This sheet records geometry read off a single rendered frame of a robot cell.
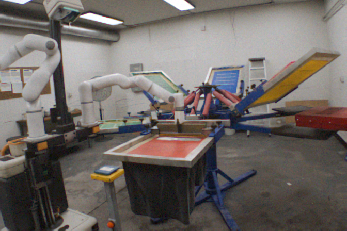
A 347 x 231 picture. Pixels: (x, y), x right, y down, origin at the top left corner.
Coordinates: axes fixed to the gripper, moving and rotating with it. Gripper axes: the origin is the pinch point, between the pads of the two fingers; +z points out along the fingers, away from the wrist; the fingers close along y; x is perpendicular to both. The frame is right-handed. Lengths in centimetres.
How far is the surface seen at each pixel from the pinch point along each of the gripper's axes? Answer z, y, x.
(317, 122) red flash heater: -4, -1, 100
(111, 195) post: 19, 79, -10
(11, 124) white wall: 18, -74, -380
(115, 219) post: 34, 79, -10
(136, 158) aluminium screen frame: 3, 60, -4
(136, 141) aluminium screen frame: 3.4, 25.3, -25.5
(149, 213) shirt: 46, 50, -6
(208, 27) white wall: -161, -413, -76
